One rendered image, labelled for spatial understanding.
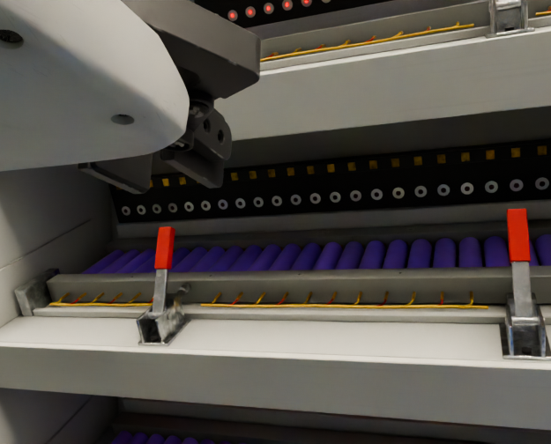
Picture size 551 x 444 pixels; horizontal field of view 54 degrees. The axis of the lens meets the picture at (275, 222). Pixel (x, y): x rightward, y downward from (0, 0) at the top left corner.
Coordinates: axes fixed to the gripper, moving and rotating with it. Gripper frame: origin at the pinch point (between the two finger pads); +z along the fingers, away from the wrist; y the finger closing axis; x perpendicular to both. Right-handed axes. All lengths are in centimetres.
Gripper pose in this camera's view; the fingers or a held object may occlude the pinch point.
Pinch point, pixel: (156, 142)
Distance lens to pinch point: 22.5
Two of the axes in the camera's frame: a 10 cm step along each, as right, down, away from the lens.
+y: 9.4, -0.5, -3.4
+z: 3.4, 2.1, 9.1
